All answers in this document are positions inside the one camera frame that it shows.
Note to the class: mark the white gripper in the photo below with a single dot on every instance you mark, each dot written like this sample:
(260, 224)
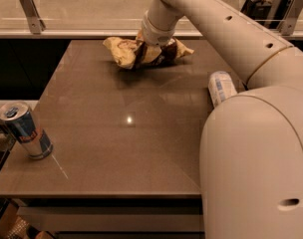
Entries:
(153, 34)

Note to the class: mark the brown chip bag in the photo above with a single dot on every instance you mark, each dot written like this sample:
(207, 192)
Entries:
(128, 53)

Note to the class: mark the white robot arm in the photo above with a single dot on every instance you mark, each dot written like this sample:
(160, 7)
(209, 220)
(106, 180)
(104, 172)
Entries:
(251, 148)

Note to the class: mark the blue silver redbull can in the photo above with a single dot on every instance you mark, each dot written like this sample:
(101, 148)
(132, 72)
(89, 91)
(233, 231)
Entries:
(22, 124)

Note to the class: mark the clear plastic water bottle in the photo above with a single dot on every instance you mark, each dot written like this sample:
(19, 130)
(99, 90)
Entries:
(221, 87)

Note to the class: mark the left metal railing bracket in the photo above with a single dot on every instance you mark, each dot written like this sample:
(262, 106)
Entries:
(35, 23)

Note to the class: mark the metal railing bracket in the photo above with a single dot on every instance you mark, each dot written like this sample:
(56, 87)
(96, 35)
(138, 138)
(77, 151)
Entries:
(289, 21)
(35, 23)

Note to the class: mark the right metal railing bracket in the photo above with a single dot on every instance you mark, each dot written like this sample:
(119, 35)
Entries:
(289, 21)

